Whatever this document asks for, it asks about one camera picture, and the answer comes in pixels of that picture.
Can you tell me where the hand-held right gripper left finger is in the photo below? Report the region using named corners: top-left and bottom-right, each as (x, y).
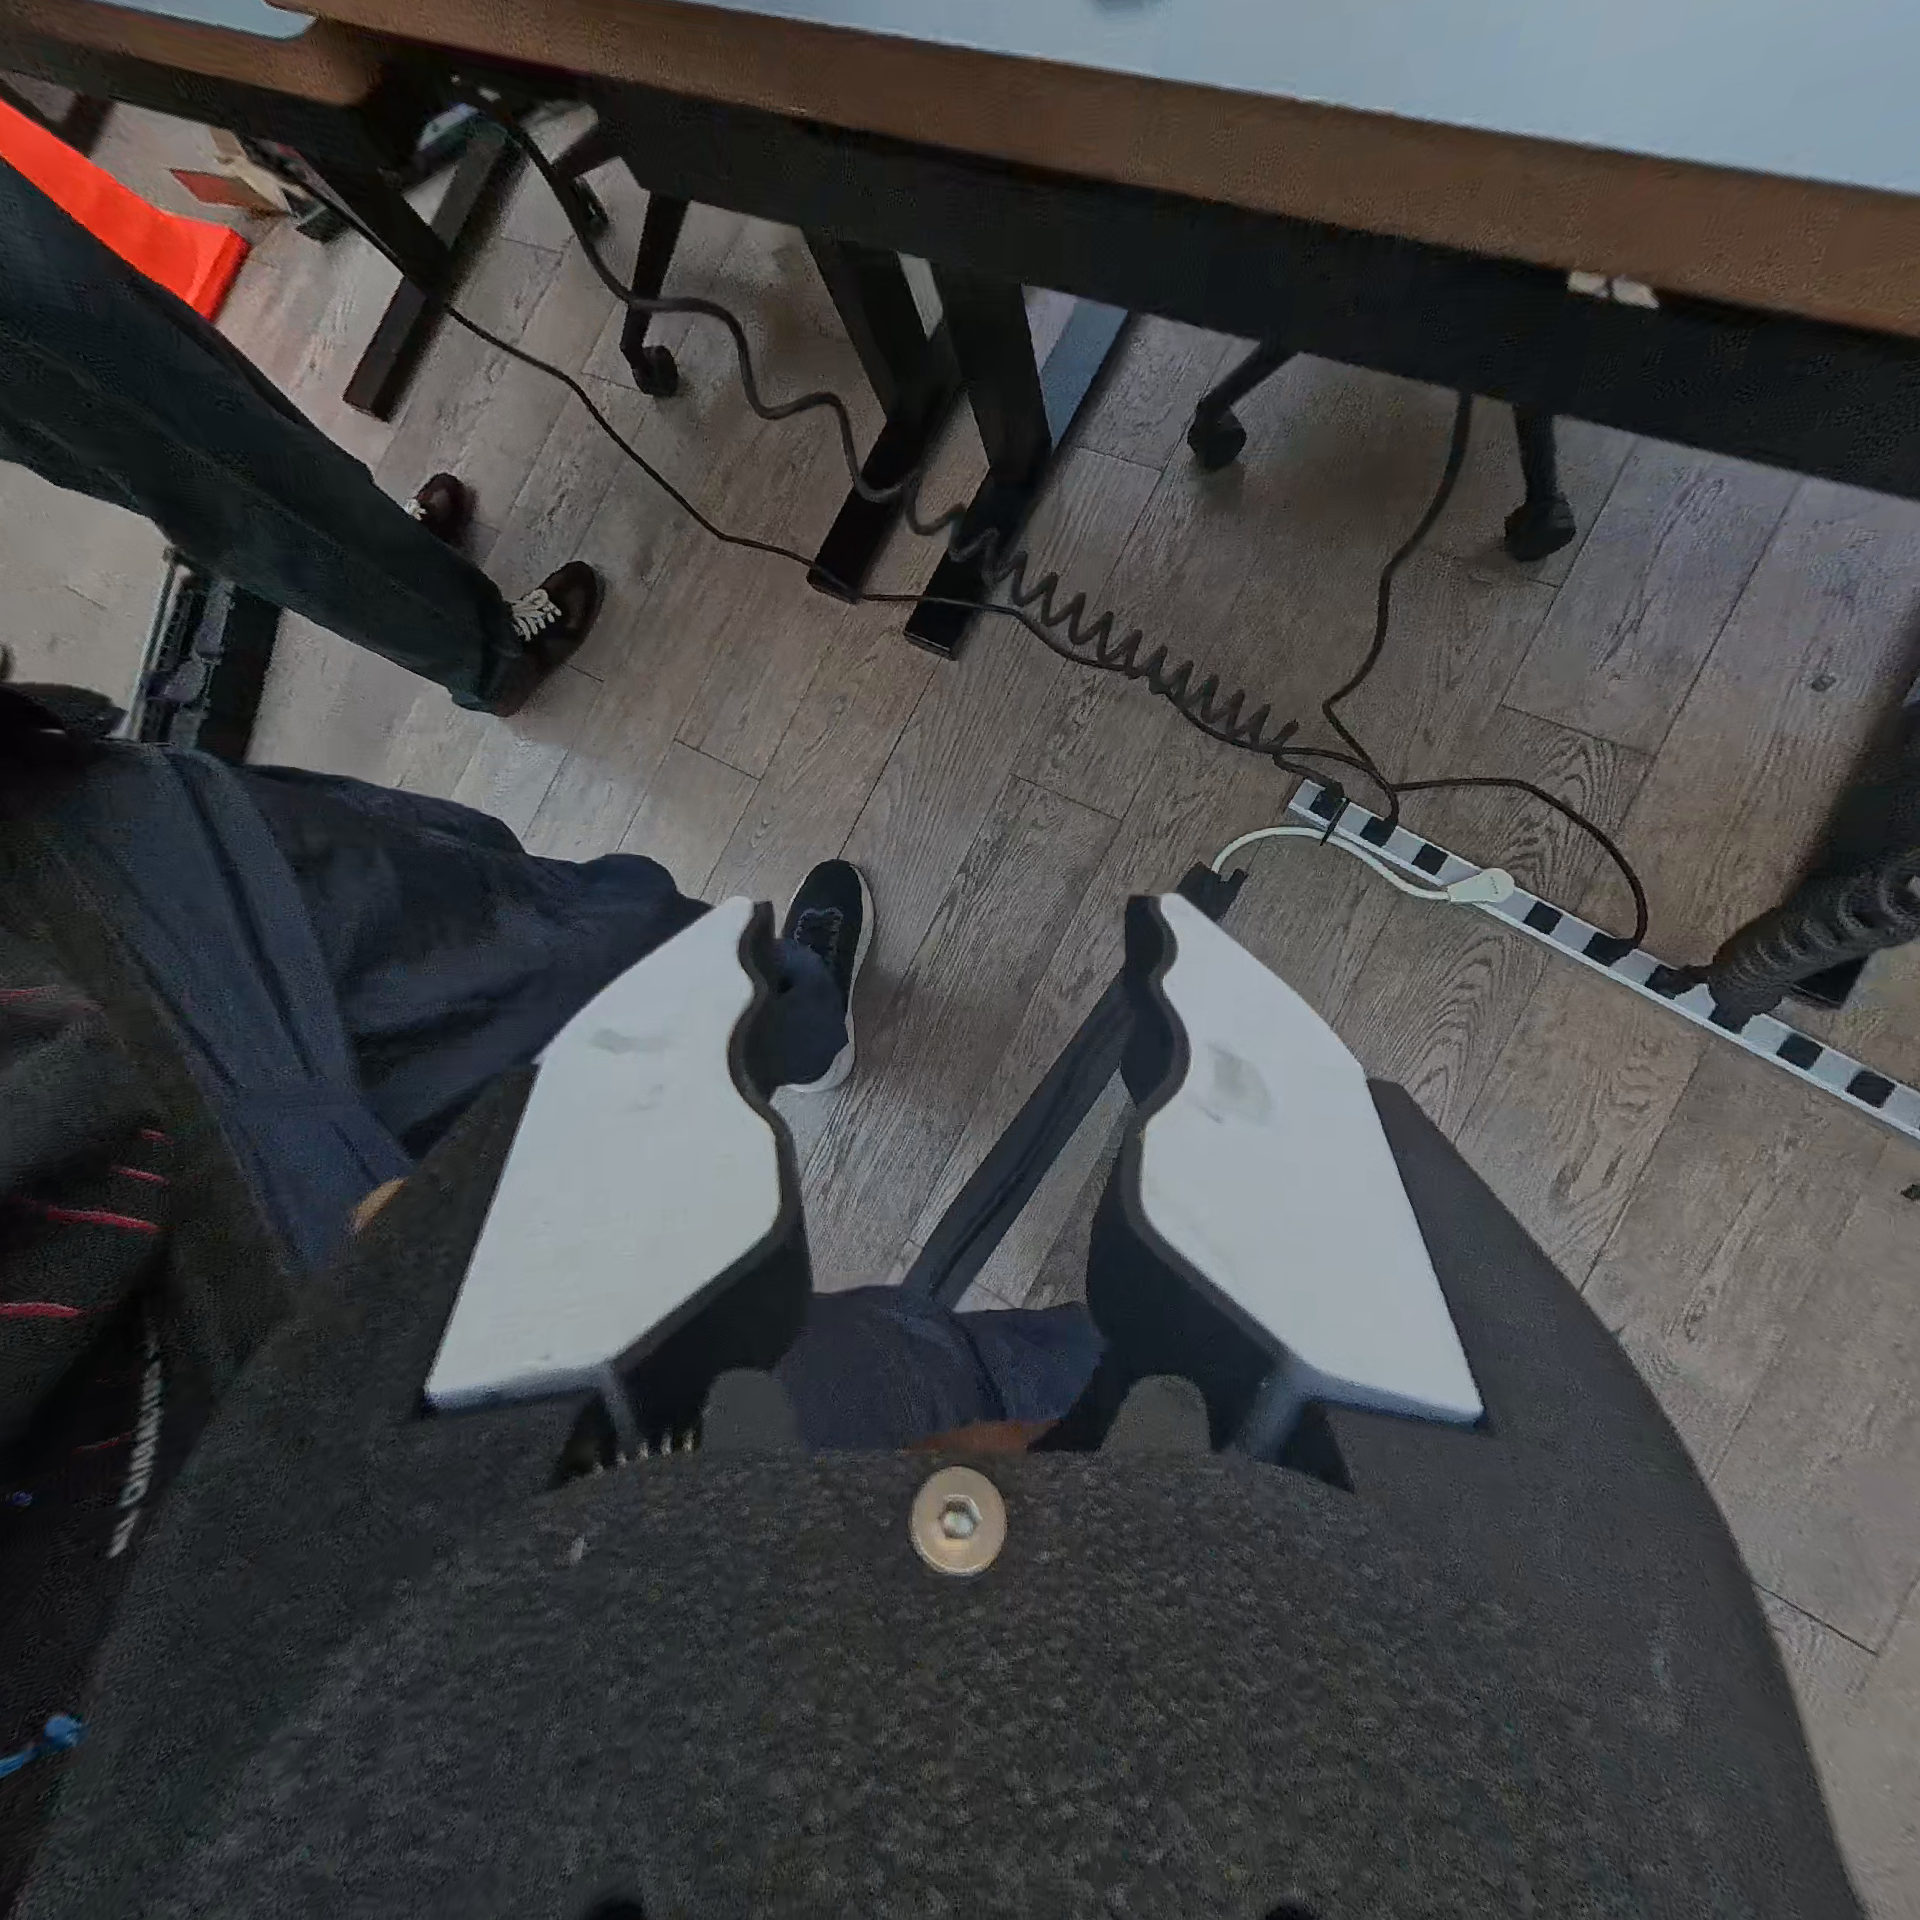
top-left (421, 895), bottom-right (820, 1450)

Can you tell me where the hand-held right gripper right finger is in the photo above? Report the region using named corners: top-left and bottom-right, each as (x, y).
top-left (1081, 892), bottom-right (1489, 1455)

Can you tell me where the black desk leg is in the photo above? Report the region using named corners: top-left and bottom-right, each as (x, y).
top-left (341, 83), bottom-right (519, 427)
top-left (806, 232), bottom-right (969, 606)
top-left (903, 277), bottom-right (1055, 663)

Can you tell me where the black metal bar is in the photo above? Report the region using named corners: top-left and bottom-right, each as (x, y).
top-left (895, 859), bottom-right (1250, 1310)

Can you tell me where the person's black shoe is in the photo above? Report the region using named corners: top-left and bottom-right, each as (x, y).
top-left (775, 859), bottom-right (875, 1095)

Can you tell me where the person's left leg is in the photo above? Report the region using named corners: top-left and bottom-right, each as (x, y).
top-left (90, 743), bottom-right (864, 1279)

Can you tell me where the person's leg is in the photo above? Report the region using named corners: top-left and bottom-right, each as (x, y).
top-left (779, 1283), bottom-right (1109, 1459)
top-left (90, 743), bottom-right (864, 1279)
top-left (0, 150), bottom-right (546, 720)

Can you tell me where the person's right leg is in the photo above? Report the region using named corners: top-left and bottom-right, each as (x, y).
top-left (779, 1283), bottom-right (1109, 1459)

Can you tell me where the white power strip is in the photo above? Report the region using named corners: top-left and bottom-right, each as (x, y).
top-left (1283, 777), bottom-right (1920, 1146)

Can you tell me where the brown cardboard piece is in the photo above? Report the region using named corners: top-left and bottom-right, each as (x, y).
top-left (167, 125), bottom-right (310, 228)

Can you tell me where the red flat panel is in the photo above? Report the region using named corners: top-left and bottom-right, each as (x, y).
top-left (0, 96), bottom-right (251, 321)

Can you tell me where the white plug with cable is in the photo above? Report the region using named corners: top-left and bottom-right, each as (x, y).
top-left (1208, 829), bottom-right (1519, 909)

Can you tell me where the thin black cable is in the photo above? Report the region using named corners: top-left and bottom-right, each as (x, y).
top-left (443, 300), bottom-right (1352, 783)
top-left (1386, 772), bottom-right (1656, 951)
top-left (1319, 383), bottom-right (1480, 821)

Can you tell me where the black ribbed hose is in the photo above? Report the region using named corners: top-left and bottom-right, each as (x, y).
top-left (1705, 636), bottom-right (1920, 1039)

